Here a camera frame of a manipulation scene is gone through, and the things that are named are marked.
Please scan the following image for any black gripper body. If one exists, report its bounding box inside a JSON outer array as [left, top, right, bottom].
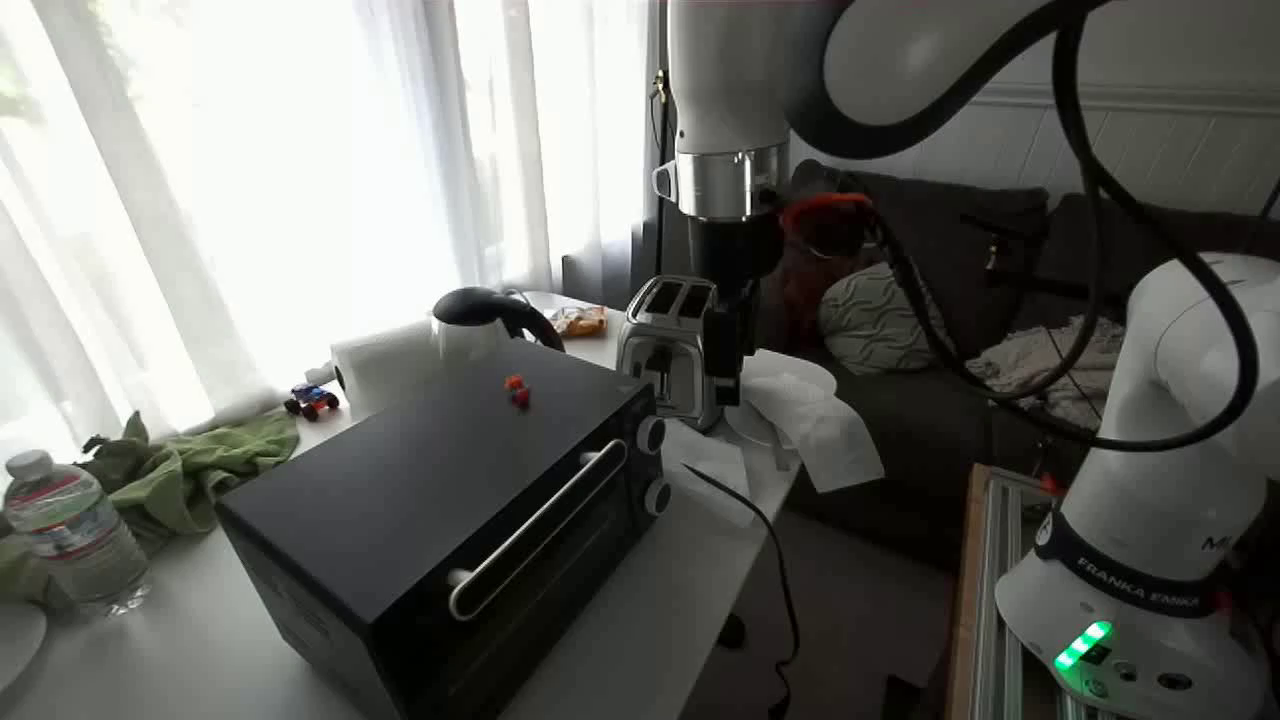
[[692, 213, 792, 346]]

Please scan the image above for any black mini oven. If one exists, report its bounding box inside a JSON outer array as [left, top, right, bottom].
[[213, 339, 675, 720]]

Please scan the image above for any silver toaster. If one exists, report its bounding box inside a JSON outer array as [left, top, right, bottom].
[[614, 272, 735, 431]]

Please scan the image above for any white crumpled cloth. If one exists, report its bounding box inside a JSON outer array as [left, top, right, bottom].
[[724, 346, 887, 499]]

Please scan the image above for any red cushion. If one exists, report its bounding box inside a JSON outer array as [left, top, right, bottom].
[[776, 189, 885, 319]]

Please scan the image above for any white paper sheet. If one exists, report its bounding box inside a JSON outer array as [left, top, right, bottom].
[[662, 417, 762, 499]]

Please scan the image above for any white pillow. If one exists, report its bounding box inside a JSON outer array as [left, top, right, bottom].
[[811, 258, 940, 384]]

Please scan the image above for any orange snack bag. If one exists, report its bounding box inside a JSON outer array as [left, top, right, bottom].
[[550, 300, 615, 346]]

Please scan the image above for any dark grey sofa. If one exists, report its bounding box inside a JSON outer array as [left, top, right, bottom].
[[749, 155, 1280, 574]]

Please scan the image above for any black and white kettle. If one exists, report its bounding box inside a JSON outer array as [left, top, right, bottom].
[[427, 284, 567, 362]]

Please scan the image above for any beige blanket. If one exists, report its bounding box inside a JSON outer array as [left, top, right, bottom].
[[965, 313, 1132, 431]]

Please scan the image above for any white paper towel box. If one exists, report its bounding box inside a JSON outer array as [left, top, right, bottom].
[[330, 319, 447, 421]]

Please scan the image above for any wooden rack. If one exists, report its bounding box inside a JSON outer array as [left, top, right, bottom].
[[940, 462, 1073, 720]]

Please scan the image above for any small toy car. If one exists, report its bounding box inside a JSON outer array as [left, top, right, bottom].
[[279, 375, 346, 425]]

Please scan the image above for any white sheer curtain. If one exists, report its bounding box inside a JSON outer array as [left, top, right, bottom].
[[0, 0, 662, 463]]

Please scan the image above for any green cloth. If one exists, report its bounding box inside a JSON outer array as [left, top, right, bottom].
[[0, 409, 306, 611]]

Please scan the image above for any clear plastic water bottle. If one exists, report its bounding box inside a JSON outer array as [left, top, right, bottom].
[[0, 443, 157, 622]]

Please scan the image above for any white plate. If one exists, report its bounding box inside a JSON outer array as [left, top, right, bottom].
[[0, 595, 52, 695]]

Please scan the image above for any black oven power cable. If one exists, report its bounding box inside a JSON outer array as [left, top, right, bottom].
[[679, 462, 806, 720]]

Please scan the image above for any white oven door handle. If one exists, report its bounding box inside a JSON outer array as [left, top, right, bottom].
[[446, 436, 632, 624]]

